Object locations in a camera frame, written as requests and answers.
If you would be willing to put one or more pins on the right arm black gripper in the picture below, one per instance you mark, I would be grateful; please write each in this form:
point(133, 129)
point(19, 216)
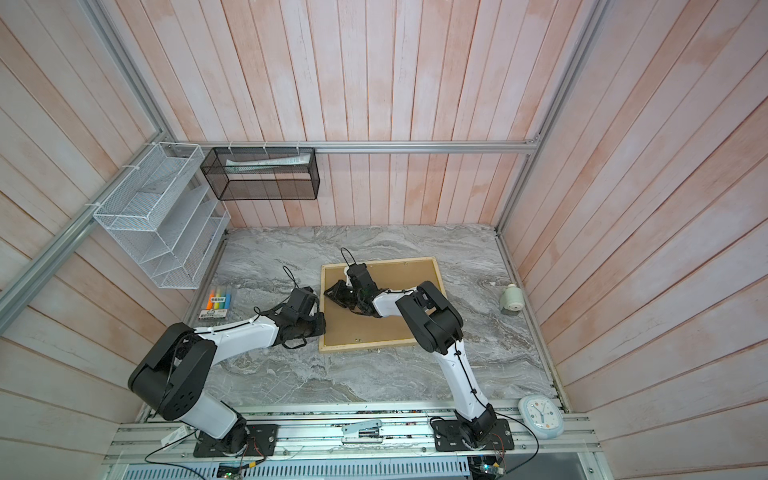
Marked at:
point(336, 295)

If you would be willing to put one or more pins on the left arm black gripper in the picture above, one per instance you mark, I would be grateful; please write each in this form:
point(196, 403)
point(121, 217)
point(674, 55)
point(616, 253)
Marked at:
point(321, 326)

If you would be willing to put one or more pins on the brown cardboard backing board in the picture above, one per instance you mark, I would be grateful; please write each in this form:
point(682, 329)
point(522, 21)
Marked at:
point(347, 331)

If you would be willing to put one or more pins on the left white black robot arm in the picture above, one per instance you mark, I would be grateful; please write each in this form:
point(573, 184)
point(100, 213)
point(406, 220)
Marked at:
point(172, 376)

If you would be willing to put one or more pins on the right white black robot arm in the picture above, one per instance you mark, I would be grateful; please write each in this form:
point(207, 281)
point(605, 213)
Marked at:
point(437, 327)

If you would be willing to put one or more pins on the pack of coloured highlighters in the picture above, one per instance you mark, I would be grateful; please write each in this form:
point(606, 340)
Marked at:
point(218, 303)

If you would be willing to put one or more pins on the paper inside black basket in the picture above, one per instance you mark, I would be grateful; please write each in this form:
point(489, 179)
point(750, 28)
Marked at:
point(280, 165)

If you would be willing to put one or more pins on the white round clock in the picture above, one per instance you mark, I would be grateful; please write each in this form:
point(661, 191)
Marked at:
point(542, 416)

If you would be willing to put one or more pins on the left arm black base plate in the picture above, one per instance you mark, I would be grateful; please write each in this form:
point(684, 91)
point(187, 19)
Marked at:
point(252, 441)

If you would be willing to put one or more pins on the black wire mesh basket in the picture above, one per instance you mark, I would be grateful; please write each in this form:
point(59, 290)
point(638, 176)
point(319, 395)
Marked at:
point(256, 187)

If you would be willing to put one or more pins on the white wire mesh shelf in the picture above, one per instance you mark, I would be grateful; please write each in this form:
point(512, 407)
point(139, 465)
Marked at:
point(170, 225)

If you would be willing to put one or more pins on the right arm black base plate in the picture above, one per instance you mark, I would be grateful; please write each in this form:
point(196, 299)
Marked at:
point(451, 435)

